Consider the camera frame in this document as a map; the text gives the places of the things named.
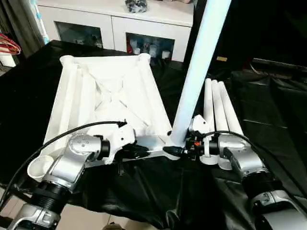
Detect white plastic container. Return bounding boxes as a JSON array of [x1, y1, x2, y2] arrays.
[[0, 54, 16, 68]]

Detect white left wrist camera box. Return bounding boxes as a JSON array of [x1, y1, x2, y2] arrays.
[[104, 123, 137, 166]]

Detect grey curtain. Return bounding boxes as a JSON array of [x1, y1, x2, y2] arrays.
[[0, 0, 45, 58]]

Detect black television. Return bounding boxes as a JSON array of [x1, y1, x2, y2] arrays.
[[253, 57, 307, 71]]

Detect white teal patterned curtain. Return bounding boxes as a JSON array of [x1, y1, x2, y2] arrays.
[[32, 0, 50, 45]]

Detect black metal table frame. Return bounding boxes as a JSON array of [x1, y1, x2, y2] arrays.
[[0, 183, 33, 201]]

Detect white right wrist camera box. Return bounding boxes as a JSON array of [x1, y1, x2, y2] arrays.
[[189, 115, 216, 164]]

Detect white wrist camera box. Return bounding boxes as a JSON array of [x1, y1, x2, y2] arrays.
[[189, 115, 216, 164], [104, 123, 137, 166]]

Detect white plastic table leg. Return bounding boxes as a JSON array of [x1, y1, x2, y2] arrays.
[[211, 80, 234, 171], [165, 0, 232, 147], [200, 79, 219, 166], [217, 81, 243, 134]]

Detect white glass-door cabinet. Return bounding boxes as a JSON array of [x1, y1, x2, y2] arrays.
[[35, 0, 195, 62]]

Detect red clothes hangers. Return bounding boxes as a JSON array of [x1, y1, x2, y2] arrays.
[[0, 32, 22, 56]]

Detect white plastic table top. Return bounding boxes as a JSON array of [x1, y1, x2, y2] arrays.
[[27, 53, 186, 181]]

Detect black glossy mat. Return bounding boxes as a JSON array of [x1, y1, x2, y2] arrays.
[[0, 40, 307, 230]]

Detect grey robot foot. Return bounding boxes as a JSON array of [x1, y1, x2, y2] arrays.
[[104, 222, 125, 230]]

